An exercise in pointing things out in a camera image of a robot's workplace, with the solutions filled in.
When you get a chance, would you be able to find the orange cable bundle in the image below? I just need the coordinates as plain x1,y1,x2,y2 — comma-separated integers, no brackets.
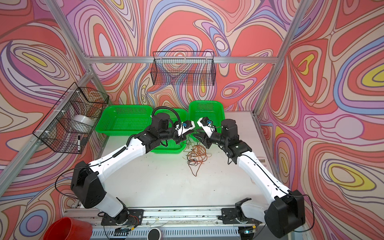
182,140,212,178

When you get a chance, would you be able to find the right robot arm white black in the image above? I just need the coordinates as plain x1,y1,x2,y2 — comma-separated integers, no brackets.
194,117,306,238

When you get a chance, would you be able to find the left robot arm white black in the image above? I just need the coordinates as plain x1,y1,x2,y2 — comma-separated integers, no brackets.
70,107,195,225

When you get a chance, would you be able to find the middle green plastic basket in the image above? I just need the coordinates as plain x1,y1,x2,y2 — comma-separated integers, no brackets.
152,109,188,154

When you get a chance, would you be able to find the green plastic basket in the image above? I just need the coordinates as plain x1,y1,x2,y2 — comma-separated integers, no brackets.
152,109,188,154
188,101,226,133
95,105,153,136

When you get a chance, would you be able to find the right green plastic basket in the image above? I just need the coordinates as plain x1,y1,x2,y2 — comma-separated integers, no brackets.
188,101,226,133

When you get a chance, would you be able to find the left green plastic basket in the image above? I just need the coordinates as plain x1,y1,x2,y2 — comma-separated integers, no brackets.
95,105,153,136

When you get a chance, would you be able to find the white tape roll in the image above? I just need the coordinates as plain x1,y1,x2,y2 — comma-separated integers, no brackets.
72,115,95,126

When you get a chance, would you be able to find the black round speaker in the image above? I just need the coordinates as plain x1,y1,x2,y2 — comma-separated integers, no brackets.
147,228,163,240

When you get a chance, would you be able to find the red bucket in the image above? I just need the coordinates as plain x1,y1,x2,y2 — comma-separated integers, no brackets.
43,217,93,240

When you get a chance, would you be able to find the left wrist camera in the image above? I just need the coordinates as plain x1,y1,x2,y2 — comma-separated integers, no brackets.
176,120,195,137

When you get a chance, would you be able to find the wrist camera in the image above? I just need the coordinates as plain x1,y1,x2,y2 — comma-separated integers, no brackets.
176,120,195,137
198,117,216,138

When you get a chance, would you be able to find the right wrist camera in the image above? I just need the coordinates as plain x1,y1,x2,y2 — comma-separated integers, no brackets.
198,117,216,138

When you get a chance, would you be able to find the black wire basket back wall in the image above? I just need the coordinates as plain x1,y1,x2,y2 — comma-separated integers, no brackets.
151,51,216,86

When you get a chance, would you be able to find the black wire basket wall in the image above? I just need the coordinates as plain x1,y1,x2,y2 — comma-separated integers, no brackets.
33,83,109,154
151,51,216,86

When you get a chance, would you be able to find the aluminium rail front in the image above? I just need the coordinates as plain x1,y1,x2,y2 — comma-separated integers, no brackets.
64,206,237,227

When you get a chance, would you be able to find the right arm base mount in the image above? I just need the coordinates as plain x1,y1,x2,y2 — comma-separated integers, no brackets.
218,208,261,226

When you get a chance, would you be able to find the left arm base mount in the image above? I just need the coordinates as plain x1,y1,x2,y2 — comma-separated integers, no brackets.
101,209,144,227

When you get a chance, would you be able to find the black wire basket left wall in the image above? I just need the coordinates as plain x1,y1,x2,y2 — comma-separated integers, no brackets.
33,83,109,154

